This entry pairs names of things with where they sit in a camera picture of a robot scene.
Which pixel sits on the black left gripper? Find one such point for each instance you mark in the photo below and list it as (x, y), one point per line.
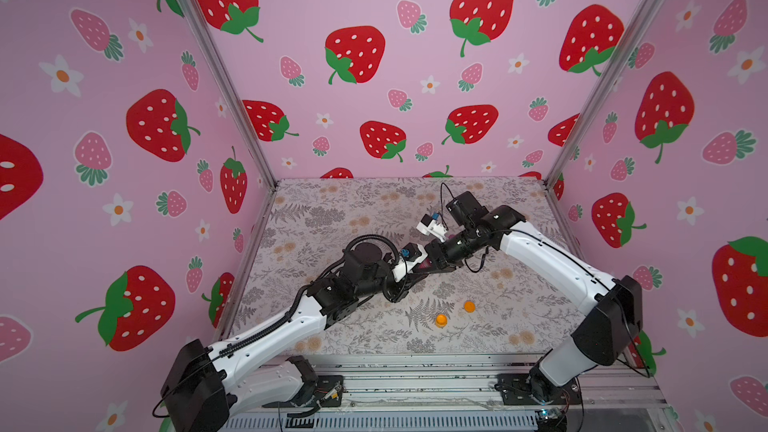
(401, 286)

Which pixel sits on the floral patterned table mat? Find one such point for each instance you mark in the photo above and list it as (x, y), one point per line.
(312, 220)

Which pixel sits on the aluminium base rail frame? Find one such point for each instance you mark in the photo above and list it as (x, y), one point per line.
(407, 393)

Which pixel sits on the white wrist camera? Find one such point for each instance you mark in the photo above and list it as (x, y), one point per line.
(432, 225)
(411, 256)

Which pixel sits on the orange jar lid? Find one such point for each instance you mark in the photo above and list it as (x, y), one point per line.
(469, 306)

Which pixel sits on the orange paint jar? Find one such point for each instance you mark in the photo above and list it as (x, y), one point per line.
(441, 320)

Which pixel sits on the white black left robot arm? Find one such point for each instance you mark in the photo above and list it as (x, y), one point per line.
(270, 336)

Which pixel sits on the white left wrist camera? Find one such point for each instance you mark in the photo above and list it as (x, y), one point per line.
(411, 256)

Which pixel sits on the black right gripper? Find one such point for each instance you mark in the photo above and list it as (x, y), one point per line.
(442, 249)

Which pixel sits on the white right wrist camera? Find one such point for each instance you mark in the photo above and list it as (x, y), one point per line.
(432, 225)

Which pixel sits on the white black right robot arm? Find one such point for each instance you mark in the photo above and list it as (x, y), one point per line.
(612, 308)

